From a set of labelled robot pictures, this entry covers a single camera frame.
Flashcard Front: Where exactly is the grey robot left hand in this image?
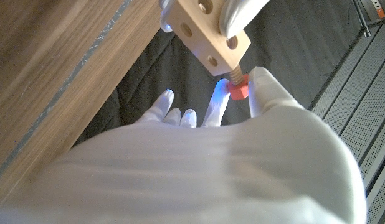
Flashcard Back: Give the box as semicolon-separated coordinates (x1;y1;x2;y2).
159;0;271;40

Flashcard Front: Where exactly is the wooden block with holes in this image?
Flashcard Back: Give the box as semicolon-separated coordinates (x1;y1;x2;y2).
170;0;252;77

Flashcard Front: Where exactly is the grey tape outline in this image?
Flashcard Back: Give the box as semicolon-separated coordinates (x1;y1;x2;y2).
0;0;133;184

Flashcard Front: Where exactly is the white perforated metal panel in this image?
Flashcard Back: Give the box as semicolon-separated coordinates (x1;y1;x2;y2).
307;21;385;224

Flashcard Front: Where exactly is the black backdrop curtain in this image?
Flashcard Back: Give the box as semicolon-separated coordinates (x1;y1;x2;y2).
74;0;368;147

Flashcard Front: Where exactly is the red screw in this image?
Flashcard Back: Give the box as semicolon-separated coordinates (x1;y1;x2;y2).
227;63;250;100

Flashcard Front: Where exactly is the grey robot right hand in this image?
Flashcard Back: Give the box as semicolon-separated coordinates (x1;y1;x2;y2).
0;66;368;224

